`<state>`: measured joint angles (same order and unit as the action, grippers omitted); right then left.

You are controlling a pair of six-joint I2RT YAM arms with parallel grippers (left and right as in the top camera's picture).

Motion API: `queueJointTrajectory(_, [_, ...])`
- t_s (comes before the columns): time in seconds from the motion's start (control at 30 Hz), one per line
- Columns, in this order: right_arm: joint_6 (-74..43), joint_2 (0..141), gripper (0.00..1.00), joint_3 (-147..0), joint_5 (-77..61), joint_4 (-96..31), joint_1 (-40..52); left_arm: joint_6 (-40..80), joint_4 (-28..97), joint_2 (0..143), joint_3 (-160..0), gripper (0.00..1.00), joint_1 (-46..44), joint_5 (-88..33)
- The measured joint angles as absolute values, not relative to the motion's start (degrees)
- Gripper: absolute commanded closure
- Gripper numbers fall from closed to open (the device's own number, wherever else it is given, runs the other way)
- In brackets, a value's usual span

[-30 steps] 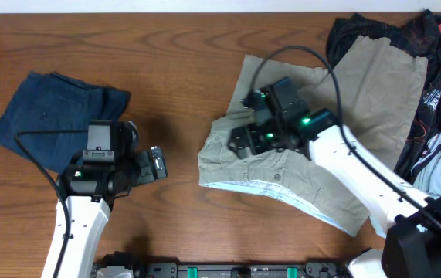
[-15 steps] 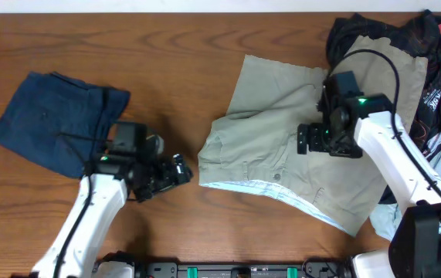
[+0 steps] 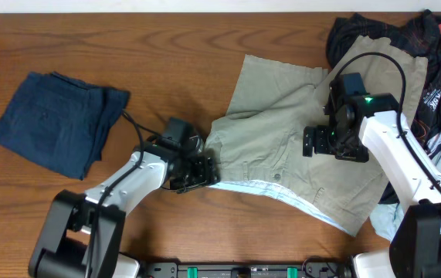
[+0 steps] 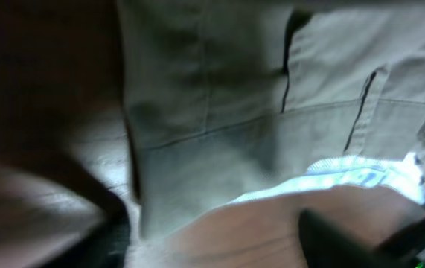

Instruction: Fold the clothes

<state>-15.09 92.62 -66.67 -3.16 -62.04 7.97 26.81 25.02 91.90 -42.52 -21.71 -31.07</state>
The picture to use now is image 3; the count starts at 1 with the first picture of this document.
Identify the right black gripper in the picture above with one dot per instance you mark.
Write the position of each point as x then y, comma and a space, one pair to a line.
357, 154

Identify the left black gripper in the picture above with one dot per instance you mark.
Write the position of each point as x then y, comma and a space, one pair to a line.
206, 175

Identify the khaki cargo shorts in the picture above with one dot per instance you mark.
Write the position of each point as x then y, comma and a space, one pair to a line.
258, 143

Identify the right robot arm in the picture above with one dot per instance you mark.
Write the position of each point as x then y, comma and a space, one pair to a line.
366, 125

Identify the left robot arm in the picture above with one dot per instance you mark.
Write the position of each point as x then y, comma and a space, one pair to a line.
82, 232

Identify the black patterned shirt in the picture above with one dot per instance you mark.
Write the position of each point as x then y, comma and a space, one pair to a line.
419, 37

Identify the folded navy blue shorts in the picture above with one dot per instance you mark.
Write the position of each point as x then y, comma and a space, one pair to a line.
60, 123

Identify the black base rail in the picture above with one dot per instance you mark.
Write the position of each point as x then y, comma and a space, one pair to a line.
310, 268

